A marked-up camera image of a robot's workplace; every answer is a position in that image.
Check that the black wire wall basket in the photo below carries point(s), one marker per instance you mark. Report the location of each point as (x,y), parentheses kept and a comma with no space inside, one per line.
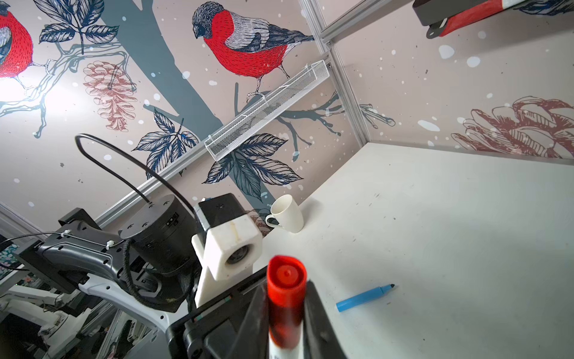
(434,13)

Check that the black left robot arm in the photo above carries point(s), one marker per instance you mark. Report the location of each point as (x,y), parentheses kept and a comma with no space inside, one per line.
(187,272)

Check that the blue marker pen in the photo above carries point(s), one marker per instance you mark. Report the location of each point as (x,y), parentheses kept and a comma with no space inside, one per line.
(365,297)

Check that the white marker pen red end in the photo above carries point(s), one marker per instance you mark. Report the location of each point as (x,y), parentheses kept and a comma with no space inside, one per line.
(277,352)

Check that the aluminium frame crossbar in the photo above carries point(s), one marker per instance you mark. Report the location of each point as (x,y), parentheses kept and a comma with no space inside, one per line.
(361,15)

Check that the red pen cap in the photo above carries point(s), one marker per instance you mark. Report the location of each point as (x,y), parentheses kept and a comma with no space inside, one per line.
(286,288)

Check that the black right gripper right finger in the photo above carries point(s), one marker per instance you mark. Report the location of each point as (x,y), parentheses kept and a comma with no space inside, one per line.
(319,338)

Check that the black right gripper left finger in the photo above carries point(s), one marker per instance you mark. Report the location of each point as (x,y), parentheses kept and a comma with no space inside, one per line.
(252,339)

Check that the white ceramic mug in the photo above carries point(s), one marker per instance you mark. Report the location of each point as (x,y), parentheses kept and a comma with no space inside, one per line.
(286,214)

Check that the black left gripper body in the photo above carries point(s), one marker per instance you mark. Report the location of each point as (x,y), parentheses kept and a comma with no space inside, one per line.
(210,330)

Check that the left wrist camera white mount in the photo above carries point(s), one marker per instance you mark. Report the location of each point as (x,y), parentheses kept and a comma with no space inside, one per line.
(227,244)

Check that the white wire mesh shelf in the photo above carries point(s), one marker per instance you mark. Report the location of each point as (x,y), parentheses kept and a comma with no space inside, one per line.
(265,110)

